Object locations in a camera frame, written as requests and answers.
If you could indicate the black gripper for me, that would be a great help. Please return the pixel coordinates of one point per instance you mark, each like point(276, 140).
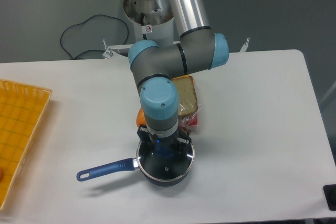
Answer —
point(169, 141)

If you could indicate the glass pot lid blue knob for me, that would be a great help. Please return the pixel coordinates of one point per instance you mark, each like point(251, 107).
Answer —
point(164, 169)

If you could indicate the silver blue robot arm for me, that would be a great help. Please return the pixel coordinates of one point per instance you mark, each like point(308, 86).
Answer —
point(154, 67)

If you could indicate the orange baguette bread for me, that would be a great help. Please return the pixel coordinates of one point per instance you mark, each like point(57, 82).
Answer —
point(140, 119)

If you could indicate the red toy food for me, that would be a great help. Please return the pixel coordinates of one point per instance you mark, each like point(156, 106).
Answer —
point(193, 121)

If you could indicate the wrapped bread slice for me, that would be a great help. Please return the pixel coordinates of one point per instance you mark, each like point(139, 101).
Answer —
point(188, 104)

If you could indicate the yellow plastic basket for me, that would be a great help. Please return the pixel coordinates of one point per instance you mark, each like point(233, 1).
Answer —
point(22, 107)

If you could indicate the black device table corner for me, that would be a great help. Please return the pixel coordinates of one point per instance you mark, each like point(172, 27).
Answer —
point(329, 192)

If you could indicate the blue saucepan with handle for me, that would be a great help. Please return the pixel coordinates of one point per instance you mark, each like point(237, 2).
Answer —
point(128, 164)

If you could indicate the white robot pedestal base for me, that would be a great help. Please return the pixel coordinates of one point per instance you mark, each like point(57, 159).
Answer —
point(153, 26)

